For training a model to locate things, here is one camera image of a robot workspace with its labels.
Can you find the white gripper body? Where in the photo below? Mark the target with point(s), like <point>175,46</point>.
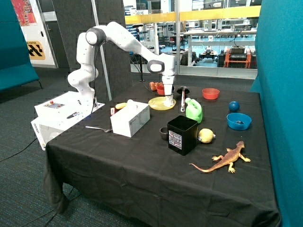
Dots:
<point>168,82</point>

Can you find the white tissue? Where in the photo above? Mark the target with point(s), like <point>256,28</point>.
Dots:
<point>168,102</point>

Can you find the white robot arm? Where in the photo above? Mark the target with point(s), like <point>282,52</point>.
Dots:
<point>117,34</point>

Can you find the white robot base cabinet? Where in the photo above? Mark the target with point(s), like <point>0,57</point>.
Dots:
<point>58,114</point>

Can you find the red bowl near plate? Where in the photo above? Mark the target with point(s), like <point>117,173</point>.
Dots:
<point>160,90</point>

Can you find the yellow plastic plate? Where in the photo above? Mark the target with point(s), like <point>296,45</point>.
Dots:
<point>157,103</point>

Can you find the orange toy object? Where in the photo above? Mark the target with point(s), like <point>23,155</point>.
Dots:
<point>154,85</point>

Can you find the green plastic jug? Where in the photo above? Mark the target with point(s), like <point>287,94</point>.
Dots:
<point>193,110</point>

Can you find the red bowl far right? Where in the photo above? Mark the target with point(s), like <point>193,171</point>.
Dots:
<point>210,93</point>

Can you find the small dark cup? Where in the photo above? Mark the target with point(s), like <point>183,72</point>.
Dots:
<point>164,133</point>

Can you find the black square container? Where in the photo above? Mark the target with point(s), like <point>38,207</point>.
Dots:
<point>182,134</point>

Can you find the yellow banana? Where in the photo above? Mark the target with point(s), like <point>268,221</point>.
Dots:
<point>120,106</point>

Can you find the white tissue box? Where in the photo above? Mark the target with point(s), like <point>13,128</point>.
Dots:
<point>131,118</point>

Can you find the small red white box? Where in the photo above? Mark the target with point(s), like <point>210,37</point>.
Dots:
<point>112,111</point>

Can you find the yellow lemon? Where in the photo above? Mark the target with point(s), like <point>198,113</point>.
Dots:
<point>206,136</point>

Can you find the dark blue ball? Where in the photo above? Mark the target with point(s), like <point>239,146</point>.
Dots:
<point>234,106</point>

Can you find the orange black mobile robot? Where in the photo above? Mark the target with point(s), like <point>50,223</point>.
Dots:
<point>237,57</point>

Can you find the black tablecloth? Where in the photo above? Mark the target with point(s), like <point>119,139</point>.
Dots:
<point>142,178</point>

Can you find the blue bowl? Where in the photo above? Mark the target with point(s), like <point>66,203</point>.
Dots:
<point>238,121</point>

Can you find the silver fork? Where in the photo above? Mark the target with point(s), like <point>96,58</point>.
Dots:
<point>98,128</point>

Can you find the orange toy lizard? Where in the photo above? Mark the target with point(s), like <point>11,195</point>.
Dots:
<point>231,156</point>

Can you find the teal partition panel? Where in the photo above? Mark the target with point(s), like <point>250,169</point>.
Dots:
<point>279,47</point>

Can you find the yellow black sign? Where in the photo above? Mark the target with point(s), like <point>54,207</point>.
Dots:
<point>35,50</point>

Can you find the teal sofa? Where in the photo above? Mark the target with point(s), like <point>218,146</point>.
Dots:
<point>15,66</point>

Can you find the red poster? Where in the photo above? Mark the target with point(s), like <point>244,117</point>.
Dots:
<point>24,12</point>

